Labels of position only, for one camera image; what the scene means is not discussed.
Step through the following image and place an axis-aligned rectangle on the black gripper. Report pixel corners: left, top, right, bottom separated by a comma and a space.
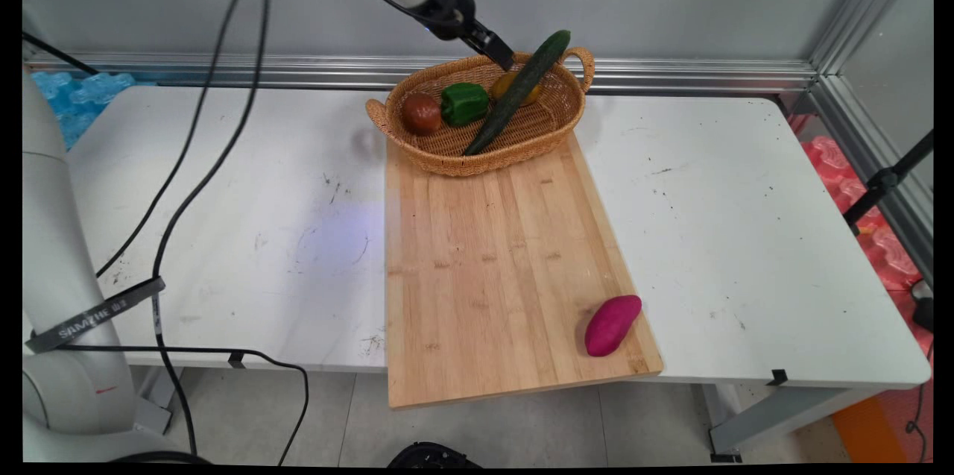
422, 0, 515, 73

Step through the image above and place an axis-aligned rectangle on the long green cucumber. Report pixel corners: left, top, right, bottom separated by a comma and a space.
462, 29, 572, 157

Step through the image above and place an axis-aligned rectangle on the yellow orange fruit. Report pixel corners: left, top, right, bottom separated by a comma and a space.
490, 71, 543, 108

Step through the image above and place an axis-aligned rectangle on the green bell pepper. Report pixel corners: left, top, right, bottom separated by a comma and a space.
440, 82, 490, 128

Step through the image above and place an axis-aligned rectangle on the red tomato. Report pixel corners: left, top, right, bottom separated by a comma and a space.
402, 92, 443, 136

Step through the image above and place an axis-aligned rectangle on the woven wicker basket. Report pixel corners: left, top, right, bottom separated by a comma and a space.
364, 47, 596, 178

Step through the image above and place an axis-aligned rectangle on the bamboo cutting board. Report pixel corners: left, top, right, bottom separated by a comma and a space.
385, 130, 665, 410

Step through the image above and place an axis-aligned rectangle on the purple sweet potato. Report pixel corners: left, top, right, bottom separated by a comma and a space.
584, 295, 643, 358

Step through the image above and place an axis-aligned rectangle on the black round object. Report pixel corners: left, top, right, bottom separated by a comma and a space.
387, 441, 484, 469

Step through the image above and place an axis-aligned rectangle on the blue foam mat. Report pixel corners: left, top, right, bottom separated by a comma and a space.
30, 71, 159, 153

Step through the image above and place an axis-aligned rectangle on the black tripod leg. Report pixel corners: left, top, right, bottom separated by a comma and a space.
842, 130, 934, 236

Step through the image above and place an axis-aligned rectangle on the red foam mat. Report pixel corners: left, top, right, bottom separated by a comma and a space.
790, 113, 934, 360

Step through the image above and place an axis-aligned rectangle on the grey table leg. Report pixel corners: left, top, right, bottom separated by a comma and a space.
130, 366, 184, 435
699, 383, 891, 462

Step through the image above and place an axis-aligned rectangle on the black device on mat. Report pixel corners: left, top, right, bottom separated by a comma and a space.
910, 279, 935, 333

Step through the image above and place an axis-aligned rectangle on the horizontal aluminium frame rail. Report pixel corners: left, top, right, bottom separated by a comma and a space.
22, 50, 819, 94

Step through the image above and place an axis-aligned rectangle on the black cable with white label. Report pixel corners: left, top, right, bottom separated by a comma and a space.
151, 0, 278, 459

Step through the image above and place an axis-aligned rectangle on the slanted aluminium frame rail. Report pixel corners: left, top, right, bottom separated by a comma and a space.
808, 0, 934, 286

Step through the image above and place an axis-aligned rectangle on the black cable along floor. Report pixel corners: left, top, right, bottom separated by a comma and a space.
45, 343, 311, 467

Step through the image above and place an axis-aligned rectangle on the black cable behind arm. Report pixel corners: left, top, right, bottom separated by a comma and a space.
22, 31, 101, 77

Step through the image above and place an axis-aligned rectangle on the grey velcro strap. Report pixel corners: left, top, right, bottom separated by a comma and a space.
25, 276, 167, 355

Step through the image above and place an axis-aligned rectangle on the thin black floor cable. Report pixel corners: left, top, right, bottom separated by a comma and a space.
905, 341, 934, 462

